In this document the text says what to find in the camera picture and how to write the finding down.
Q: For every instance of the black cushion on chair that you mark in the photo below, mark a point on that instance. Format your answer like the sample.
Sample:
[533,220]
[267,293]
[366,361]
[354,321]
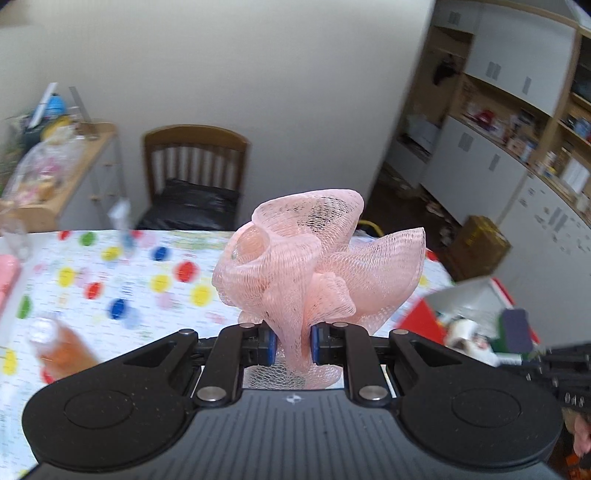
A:
[182,205]

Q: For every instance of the clear plastic bag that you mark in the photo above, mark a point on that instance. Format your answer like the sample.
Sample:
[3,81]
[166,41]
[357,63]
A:
[43,171]

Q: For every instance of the yellow rimmed bin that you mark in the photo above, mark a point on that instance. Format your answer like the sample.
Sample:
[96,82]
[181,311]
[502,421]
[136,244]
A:
[369,228]

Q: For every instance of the person's right hand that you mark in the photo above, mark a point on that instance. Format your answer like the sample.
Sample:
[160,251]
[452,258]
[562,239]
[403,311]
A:
[579,427]

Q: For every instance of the brown wooden chair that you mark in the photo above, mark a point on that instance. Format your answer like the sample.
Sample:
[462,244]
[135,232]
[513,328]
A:
[199,154]

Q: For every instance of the red cardboard shoe box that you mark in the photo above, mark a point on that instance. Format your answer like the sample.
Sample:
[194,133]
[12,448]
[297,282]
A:
[481,300]

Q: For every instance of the white wall cabinet unit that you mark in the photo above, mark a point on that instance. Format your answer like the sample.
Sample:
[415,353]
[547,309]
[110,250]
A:
[497,124]

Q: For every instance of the brown cardboard box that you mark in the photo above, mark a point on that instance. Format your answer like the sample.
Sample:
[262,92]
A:
[477,250]

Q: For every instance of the wooden side cabinet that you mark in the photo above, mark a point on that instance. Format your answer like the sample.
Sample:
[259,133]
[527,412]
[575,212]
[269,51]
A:
[83,201]

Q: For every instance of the panda print packet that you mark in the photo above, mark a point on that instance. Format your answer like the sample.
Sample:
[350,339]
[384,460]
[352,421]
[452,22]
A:
[463,335]

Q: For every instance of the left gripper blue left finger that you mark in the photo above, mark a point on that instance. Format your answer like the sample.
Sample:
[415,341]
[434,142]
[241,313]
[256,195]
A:
[223,359]

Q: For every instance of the amber drink bottle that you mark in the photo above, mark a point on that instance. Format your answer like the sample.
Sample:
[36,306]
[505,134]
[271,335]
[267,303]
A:
[60,350]

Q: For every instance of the polka dot tablecloth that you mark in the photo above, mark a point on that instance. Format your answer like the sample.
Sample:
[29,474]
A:
[115,304]

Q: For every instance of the green and purple sponge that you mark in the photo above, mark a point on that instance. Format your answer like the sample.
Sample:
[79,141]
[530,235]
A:
[514,334]

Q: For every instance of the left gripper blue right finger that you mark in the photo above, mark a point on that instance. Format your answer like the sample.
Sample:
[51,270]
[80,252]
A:
[351,348]

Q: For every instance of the pink mesh bath pouf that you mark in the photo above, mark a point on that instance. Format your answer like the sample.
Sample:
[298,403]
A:
[295,265]

